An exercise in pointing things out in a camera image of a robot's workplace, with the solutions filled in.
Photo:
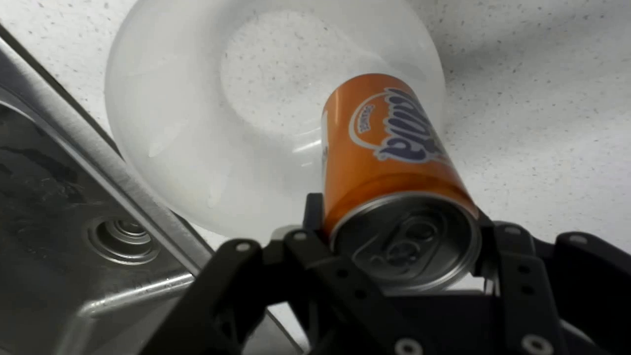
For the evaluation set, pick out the stainless steel double sink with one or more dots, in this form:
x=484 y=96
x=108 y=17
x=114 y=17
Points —
x=66 y=250

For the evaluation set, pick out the orange soda can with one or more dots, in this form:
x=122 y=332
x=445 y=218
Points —
x=388 y=171

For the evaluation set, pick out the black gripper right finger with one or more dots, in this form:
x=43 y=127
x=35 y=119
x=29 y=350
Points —
x=559 y=297

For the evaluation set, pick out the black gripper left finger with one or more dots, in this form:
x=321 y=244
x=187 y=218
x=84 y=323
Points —
x=264 y=297

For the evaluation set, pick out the translucent plastic bowl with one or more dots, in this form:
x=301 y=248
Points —
x=198 y=119

